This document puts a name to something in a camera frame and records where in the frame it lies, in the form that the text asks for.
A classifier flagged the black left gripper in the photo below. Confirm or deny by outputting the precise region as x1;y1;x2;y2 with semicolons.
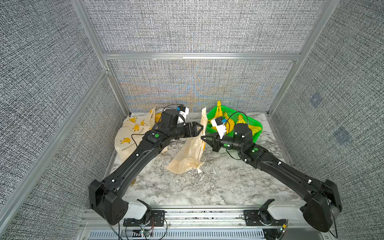
168;121;204;141

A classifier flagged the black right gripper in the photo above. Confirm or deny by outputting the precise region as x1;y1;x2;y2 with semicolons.
202;132;247;155

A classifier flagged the banana print plastic bag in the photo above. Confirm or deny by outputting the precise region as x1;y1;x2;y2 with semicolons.
166;108;208;174
115;108;156;162

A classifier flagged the yellow banana bunch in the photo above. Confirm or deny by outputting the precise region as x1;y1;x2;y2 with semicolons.
236;115;262;136
214;101;223;118
223;112;235;135

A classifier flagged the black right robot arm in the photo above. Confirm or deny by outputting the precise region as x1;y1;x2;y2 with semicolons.
201;124;343;233

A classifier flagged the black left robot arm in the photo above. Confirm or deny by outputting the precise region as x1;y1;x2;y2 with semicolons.
89;109;204;226

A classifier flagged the green plastic basket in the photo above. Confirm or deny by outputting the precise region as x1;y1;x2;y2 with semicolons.
206;105;263;143

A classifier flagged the patterned bowl with yellow food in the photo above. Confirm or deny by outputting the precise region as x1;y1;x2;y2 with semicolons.
155;106;174;123

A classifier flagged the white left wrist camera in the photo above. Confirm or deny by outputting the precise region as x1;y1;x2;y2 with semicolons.
177;105;190;120

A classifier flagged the aluminium front rail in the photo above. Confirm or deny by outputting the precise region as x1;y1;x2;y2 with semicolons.
75;201;333;240

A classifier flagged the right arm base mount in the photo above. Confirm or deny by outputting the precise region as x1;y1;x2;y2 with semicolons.
243;199;288;227

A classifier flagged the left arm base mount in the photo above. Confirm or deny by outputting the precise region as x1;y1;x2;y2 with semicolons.
123;199;165;227

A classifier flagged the aluminium enclosure frame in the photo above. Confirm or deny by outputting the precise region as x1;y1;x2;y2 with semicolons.
0;0;342;223

